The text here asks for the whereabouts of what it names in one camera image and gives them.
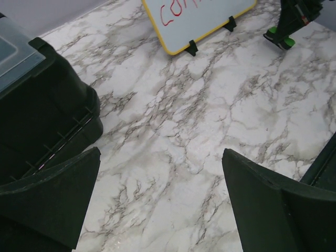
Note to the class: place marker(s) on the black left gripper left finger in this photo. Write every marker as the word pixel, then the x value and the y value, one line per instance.
pixel 46 211

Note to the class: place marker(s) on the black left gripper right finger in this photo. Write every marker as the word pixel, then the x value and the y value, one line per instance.
pixel 276 213

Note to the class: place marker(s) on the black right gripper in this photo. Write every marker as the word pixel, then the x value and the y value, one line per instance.
pixel 293 13

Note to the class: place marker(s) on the green whiteboard eraser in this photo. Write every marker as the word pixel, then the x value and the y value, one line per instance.
pixel 285 44

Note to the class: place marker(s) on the yellow framed whiteboard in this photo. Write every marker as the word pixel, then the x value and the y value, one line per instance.
pixel 176 23

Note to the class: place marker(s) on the black plastic toolbox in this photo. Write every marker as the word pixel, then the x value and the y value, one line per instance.
pixel 48 114

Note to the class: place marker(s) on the black wire whiteboard stand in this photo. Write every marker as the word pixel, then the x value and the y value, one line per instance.
pixel 192 48

